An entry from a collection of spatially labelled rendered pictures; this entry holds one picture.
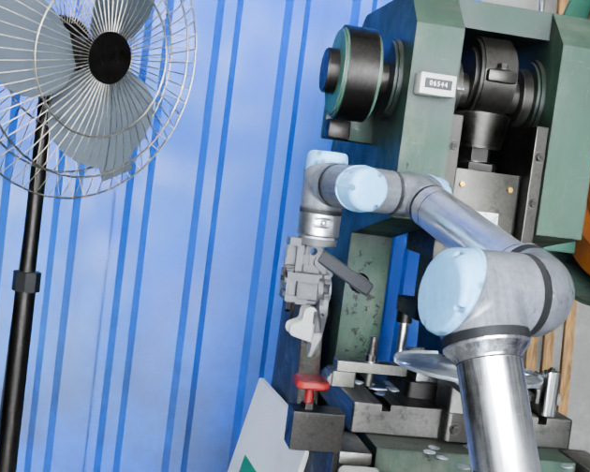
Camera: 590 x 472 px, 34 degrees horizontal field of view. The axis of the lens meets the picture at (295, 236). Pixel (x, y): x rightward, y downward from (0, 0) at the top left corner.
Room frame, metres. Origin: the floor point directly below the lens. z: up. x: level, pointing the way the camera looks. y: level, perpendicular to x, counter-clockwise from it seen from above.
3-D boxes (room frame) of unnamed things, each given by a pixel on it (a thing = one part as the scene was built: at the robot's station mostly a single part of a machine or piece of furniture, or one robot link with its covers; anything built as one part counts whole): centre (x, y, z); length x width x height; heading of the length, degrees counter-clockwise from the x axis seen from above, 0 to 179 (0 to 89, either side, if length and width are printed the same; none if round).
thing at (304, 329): (1.71, -0.04, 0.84); 0.06 x 0.03 x 0.09; 100
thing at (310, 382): (1.72, -0.06, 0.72); 0.07 x 0.06 x 0.08; 10
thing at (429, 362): (1.88, -0.37, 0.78); 0.29 x 0.29 x 0.01
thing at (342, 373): (1.98, -0.18, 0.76); 0.17 x 0.06 x 0.10; 100
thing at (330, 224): (1.72, -0.04, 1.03); 0.08 x 0.08 x 0.05
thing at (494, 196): (1.97, -0.35, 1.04); 0.17 x 0.15 x 0.30; 10
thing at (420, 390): (2.01, -0.34, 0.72); 0.20 x 0.16 x 0.03; 100
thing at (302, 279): (1.72, -0.03, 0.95); 0.09 x 0.08 x 0.12; 100
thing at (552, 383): (1.91, -0.54, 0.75); 0.03 x 0.03 x 0.10; 10
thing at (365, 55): (1.98, -0.10, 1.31); 0.22 x 0.12 x 0.22; 10
